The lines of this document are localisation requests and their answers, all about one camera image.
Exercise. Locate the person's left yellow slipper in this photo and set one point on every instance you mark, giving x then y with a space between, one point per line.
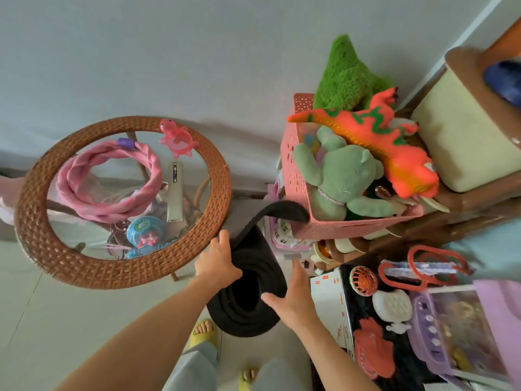
202 335

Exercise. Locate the purple claw machine toy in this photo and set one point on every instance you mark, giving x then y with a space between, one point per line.
460 333

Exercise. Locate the white remote control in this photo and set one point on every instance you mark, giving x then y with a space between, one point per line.
175 191

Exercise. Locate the black yoga mat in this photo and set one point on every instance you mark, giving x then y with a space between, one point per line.
260 272

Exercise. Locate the black white TV cabinet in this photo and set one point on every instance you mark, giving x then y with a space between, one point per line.
325 297

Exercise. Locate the bright green plush dinosaur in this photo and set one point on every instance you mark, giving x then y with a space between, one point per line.
346 81

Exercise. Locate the pink perforated basket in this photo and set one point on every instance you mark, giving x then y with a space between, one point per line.
293 175

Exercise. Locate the round rattan glass table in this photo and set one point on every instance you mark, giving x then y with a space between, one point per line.
122 274

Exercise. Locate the small pink toy figure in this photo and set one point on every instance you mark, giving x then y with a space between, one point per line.
147 241

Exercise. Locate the person's left hand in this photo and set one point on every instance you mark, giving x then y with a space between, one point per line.
220 266

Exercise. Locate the cream storage box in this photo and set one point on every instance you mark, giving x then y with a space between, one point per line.
460 138

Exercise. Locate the orange plastic dinosaur toy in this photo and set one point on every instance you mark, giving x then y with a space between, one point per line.
390 146

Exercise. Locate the person's left forearm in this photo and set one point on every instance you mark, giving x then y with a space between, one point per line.
134 346

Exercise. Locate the pink hula hoop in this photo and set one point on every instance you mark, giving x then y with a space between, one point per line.
69 179

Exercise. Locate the pink turtle toy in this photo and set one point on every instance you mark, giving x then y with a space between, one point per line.
179 140

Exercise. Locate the person's right forearm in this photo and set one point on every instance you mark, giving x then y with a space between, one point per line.
338 362

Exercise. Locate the pale green plush rabbit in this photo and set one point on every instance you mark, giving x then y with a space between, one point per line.
346 179

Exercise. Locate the colourful ball ramp tower toy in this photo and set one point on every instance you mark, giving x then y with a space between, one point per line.
504 83

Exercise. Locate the person's right hand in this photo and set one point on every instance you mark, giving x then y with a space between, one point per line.
295 307

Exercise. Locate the person's left leg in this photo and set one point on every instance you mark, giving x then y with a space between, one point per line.
191 370

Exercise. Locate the orange vertical post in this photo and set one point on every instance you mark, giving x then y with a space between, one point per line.
506 38

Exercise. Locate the brown wooden shelf rack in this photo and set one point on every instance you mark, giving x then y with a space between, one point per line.
460 201

